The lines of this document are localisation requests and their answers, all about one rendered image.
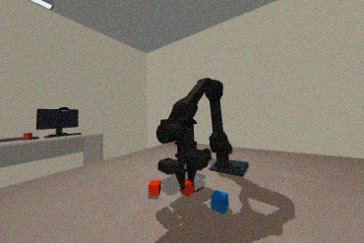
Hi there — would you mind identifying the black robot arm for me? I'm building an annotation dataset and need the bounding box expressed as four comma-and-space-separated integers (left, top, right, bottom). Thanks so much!
156, 78, 233, 170

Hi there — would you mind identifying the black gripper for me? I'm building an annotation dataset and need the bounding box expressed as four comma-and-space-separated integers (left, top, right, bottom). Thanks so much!
158, 139, 197, 190

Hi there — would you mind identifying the blue cube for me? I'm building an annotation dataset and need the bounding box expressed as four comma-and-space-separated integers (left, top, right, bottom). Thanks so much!
212, 191, 229, 214

